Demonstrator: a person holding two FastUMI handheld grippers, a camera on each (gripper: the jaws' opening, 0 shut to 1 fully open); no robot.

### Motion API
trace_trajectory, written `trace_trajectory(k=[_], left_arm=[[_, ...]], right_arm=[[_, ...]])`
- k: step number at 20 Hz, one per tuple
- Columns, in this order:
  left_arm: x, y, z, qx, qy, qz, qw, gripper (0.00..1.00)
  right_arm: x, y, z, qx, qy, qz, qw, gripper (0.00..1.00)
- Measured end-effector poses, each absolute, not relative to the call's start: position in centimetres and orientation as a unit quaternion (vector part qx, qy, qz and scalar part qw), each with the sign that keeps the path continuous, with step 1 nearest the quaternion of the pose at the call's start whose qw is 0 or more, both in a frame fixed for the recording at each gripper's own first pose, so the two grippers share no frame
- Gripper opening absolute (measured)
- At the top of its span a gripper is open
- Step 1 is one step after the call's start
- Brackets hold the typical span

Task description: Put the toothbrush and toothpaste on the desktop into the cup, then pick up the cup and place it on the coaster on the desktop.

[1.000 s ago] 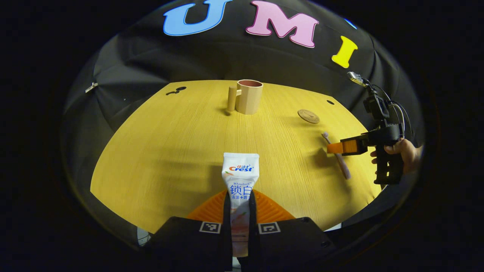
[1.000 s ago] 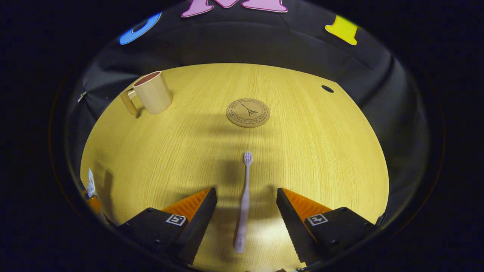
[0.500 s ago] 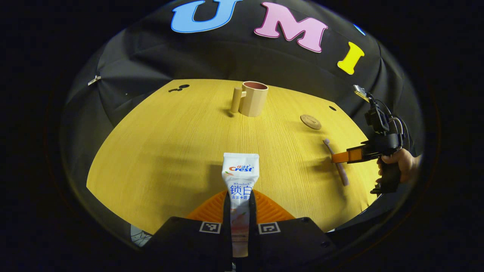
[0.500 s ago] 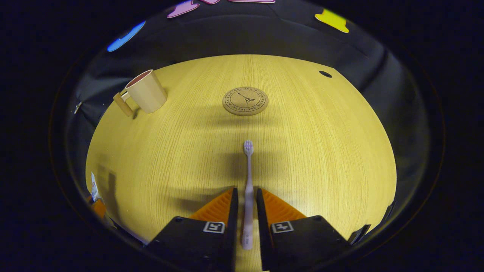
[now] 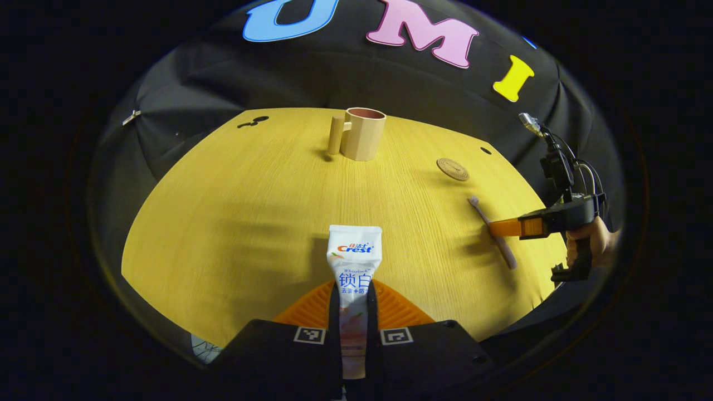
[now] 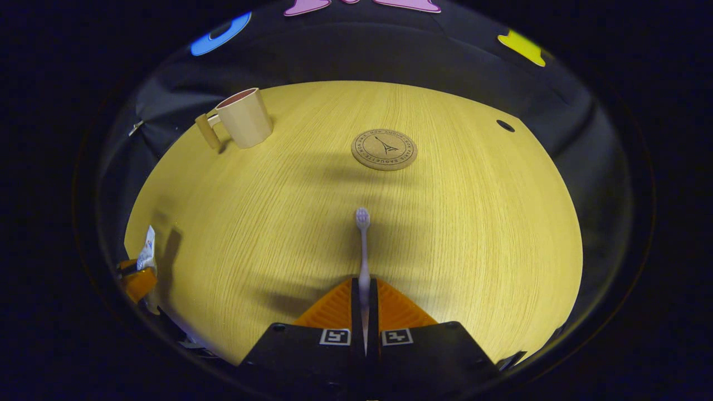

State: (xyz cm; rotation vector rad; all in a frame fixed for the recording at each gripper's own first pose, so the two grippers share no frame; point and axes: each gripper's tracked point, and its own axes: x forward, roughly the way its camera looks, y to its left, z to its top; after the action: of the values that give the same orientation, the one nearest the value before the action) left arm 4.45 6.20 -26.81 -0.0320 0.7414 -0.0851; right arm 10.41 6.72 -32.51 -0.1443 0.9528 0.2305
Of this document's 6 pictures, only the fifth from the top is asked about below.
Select black cable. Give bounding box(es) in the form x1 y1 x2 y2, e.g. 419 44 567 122
551 131 605 197

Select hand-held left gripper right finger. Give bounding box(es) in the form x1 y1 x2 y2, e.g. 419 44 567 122
367 280 495 401

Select round wooden coaster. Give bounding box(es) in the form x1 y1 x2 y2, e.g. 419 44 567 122
436 158 470 182

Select white toothpaste tube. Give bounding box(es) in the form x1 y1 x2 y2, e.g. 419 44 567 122
326 224 384 380

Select white toothbrush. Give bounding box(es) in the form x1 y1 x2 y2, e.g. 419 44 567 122
468 195 518 271

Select black backdrop cloth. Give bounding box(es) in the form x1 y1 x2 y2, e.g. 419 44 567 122
92 0 627 346

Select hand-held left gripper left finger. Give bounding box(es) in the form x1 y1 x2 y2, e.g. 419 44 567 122
209 280 343 401

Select beige cup with handle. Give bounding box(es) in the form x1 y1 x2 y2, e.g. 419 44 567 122
327 107 387 162

